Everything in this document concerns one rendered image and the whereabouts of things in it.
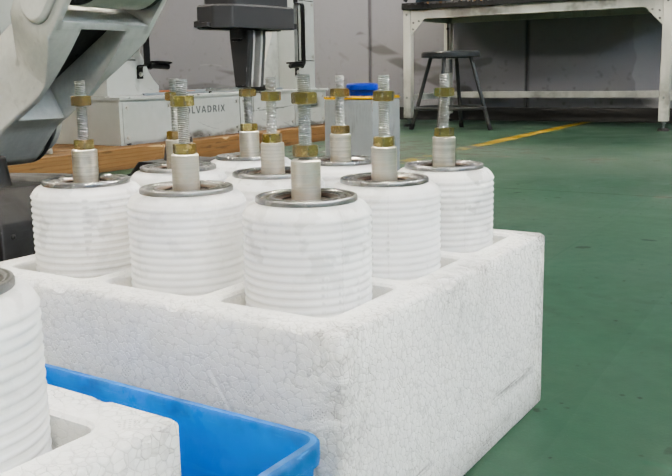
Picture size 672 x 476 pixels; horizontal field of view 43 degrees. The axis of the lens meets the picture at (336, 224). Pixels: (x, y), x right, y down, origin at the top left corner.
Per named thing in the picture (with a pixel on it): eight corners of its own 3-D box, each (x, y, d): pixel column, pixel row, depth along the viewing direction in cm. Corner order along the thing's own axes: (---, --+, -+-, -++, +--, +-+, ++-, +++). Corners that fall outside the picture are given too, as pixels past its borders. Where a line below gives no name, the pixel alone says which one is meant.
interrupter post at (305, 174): (284, 203, 63) (283, 159, 63) (311, 200, 65) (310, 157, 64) (301, 207, 61) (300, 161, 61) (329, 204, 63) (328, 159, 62)
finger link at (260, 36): (262, 86, 93) (260, 28, 92) (242, 86, 95) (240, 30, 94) (273, 86, 94) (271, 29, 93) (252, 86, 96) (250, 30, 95)
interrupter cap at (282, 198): (237, 203, 64) (236, 193, 64) (321, 193, 68) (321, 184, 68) (289, 215, 58) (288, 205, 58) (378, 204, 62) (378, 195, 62)
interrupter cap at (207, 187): (125, 201, 66) (124, 192, 66) (156, 188, 73) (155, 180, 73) (221, 201, 65) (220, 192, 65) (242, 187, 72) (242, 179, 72)
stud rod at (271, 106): (277, 160, 78) (274, 76, 77) (266, 160, 78) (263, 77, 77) (279, 159, 79) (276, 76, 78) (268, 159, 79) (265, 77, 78)
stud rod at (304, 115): (314, 177, 63) (311, 73, 62) (310, 178, 62) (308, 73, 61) (301, 176, 63) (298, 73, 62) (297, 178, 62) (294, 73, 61)
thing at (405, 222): (310, 386, 75) (305, 183, 72) (376, 358, 82) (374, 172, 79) (397, 412, 69) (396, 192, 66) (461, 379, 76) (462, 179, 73)
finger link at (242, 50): (236, 87, 94) (234, 29, 93) (256, 87, 92) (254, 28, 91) (225, 87, 93) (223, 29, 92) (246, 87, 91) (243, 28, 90)
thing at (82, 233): (115, 353, 85) (104, 174, 82) (174, 375, 79) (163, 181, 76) (25, 379, 78) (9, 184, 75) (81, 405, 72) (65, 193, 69)
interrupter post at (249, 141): (235, 160, 95) (234, 131, 95) (253, 159, 97) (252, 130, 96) (246, 162, 93) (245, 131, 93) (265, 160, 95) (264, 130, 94)
